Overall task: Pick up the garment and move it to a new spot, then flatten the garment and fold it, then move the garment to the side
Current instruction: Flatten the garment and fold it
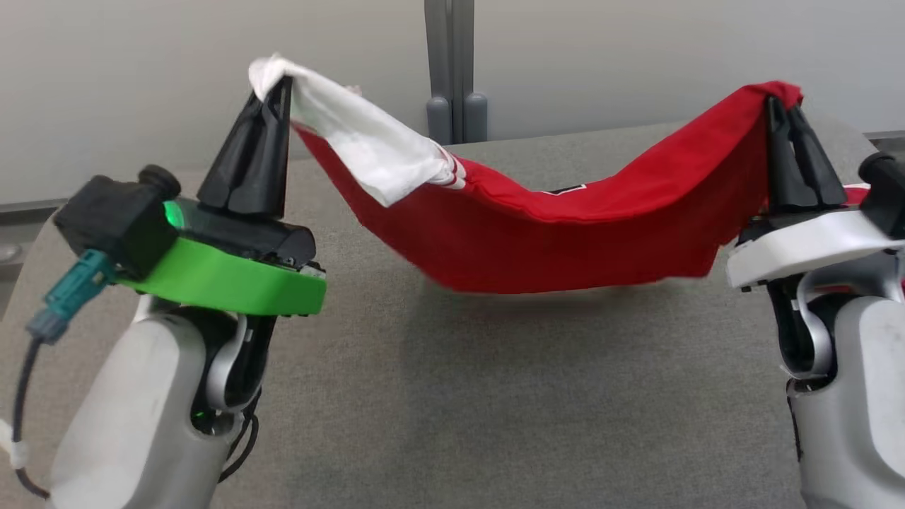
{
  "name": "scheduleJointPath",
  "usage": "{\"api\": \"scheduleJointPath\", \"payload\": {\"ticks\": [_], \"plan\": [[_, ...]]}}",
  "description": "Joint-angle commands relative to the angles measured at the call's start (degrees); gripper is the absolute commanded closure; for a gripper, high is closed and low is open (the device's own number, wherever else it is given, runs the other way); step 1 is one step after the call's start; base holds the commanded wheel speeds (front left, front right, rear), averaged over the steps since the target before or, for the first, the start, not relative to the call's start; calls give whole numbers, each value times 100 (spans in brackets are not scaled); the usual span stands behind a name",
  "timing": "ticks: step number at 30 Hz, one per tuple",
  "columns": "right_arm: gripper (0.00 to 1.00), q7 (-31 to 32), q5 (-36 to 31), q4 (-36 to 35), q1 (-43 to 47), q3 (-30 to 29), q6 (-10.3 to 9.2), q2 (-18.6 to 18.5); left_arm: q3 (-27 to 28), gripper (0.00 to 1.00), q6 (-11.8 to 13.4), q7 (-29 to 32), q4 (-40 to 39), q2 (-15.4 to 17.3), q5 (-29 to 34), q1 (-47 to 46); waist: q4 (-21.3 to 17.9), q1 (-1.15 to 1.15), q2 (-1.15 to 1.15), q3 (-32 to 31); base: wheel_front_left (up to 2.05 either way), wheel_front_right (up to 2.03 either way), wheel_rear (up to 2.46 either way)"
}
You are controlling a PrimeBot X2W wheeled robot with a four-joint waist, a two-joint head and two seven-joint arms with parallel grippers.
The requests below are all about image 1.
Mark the grey wall rail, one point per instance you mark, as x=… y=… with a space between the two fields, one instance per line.
x=887 y=138
x=28 y=212

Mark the red shirt with white sleeves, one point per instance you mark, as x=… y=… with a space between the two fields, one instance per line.
x=565 y=240

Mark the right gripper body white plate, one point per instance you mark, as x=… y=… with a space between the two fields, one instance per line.
x=799 y=244

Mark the left gripper body green plate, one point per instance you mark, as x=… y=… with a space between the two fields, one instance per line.
x=226 y=283

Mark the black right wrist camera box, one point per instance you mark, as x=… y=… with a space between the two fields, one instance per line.
x=887 y=191

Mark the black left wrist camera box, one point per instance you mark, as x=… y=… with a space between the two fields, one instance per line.
x=113 y=219

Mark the grey double partition post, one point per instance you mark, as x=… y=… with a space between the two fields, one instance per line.
x=452 y=71

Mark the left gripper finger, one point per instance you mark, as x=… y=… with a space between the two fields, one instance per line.
x=240 y=170
x=281 y=155

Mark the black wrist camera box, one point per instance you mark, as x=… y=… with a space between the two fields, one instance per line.
x=887 y=191
x=113 y=219

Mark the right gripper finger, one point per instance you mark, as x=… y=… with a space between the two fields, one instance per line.
x=780 y=170
x=813 y=177

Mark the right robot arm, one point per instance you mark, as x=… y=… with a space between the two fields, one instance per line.
x=862 y=396

